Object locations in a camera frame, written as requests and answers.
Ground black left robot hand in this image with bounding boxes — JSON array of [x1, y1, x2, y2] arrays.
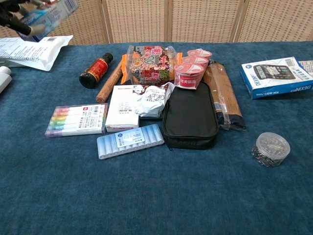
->
[[0, 0, 49, 37]]

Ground blue toothpaste box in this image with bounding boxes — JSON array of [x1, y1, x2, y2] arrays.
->
[[17, 0, 79, 42]]

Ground white box with red print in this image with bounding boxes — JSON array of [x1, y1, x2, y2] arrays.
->
[[105, 85, 141, 133]]

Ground blue white calculator box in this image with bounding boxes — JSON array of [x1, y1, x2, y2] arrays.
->
[[240, 57, 313, 100]]

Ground white plastic mailer bag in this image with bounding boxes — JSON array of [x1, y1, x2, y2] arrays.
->
[[0, 35, 73, 71]]

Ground white plastic bottle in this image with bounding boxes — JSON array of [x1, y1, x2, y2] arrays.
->
[[0, 66, 13, 94]]

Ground dark bottle with red label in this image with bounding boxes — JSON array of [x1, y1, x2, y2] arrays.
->
[[79, 52, 114, 89]]

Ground wooden rolling pin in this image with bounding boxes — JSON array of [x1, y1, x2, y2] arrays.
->
[[95, 61, 123, 103]]

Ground pastel highlighter pen set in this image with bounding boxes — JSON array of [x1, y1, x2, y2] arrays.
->
[[45, 103, 109, 138]]

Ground wicker folding screen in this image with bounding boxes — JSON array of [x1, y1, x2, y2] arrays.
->
[[0, 0, 313, 46]]

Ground clear bag of mixed beans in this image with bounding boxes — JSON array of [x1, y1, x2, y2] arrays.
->
[[121, 45, 183, 87]]

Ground white crumpled snack bag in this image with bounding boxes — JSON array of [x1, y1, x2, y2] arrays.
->
[[133, 82, 176, 118]]

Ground pale blue battery pack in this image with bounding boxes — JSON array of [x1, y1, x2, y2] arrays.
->
[[96, 123, 165, 160]]

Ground red white sealed cup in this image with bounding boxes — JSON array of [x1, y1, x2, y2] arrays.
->
[[181, 56, 209, 68], [187, 48, 213, 59], [174, 63, 205, 90]]

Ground black zip pouch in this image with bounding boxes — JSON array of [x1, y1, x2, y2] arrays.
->
[[162, 80, 220, 150]]

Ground brown noodle package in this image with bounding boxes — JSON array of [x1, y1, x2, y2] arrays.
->
[[202, 60, 247, 133]]

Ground blue tablecloth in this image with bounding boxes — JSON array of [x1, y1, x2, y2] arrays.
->
[[0, 40, 313, 235]]

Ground clear round jar of pins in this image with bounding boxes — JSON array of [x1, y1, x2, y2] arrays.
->
[[251, 132, 291, 168]]

